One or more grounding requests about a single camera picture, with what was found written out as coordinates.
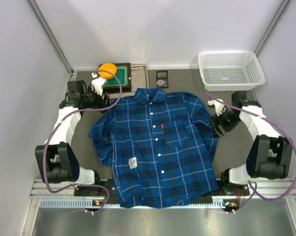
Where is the blue plaid shirt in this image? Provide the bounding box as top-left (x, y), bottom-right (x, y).
top-left (89, 88), bottom-right (218, 208)

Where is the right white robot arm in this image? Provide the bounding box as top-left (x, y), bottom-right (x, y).
top-left (207, 91), bottom-right (293, 187)

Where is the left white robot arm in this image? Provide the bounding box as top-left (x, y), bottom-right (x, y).
top-left (34, 77), bottom-right (110, 185)

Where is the round brooch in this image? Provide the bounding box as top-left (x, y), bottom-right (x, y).
top-left (157, 79), bottom-right (165, 86)

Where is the small black brooch box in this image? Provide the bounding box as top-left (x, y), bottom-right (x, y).
top-left (156, 70), bottom-right (169, 88)

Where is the black square tray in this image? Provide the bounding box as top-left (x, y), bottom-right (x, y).
top-left (98, 63), bottom-right (132, 93)

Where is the green foam tray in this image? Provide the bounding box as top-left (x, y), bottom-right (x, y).
top-left (105, 63), bottom-right (131, 89)

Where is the orange bowl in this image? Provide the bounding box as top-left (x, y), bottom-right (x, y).
top-left (98, 63), bottom-right (117, 80)

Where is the silver metal tray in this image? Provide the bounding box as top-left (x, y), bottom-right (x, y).
top-left (96, 65), bottom-right (148, 96)

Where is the white plastic basket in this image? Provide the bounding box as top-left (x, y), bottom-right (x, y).
top-left (198, 51), bottom-right (266, 91)

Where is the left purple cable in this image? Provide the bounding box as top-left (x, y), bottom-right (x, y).
top-left (43, 68), bottom-right (123, 217)

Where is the purple cable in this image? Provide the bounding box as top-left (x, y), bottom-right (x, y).
top-left (204, 88), bottom-right (296, 213)
top-left (43, 68), bottom-right (123, 217)

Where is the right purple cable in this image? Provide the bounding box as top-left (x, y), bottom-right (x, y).
top-left (204, 88), bottom-right (296, 213)

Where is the slotted cable duct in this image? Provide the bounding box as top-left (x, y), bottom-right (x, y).
top-left (40, 196), bottom-right (248, 209)

